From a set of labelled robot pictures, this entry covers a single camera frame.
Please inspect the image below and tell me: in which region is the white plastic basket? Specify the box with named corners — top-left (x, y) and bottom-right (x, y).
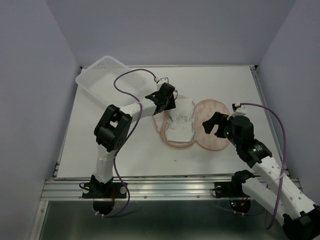
top-left (75, 56), bottom-right (148, 107)

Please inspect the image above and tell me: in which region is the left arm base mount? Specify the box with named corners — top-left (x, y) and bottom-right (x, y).
top-left (79, 177), bottom-right (127, 199)

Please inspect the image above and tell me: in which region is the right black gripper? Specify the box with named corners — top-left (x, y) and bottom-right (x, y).
top-left (202, 111), bottom-right (241, 148)

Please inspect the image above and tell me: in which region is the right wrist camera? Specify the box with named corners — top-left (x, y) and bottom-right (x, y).
top-left (230, 102), bottom-right (247, 117)

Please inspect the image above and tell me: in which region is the white bra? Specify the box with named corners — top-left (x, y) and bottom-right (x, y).
top-left (164, 98), bottom-right (194, 143)

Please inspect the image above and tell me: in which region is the floral mesh laundry bag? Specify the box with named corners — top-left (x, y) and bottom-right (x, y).
top-left (152, 96), bottom-right (230, 151)

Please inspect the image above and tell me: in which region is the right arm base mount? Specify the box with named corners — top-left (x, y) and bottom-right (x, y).
top-left (211, 181), bottom-right (245, 199)

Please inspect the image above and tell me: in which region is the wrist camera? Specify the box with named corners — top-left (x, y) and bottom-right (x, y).
top-left (155, 77), bottom-right (170, 89)
top-left (230, 102), bottom-right (247, 117)

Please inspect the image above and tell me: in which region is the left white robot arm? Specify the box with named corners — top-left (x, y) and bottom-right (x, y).
top-left (83, 82), bottom-right (177, 197)

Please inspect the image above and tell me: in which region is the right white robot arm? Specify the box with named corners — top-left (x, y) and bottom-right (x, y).
top-left (202, 112), bottom-right (320, 240)

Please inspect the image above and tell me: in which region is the aluminium frame rail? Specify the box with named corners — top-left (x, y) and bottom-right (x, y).
top-left (41, 177), bottom-right (305, 201)

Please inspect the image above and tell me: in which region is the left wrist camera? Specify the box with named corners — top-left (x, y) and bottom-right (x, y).
top-left (155, 77), bottom-right (170, 89)

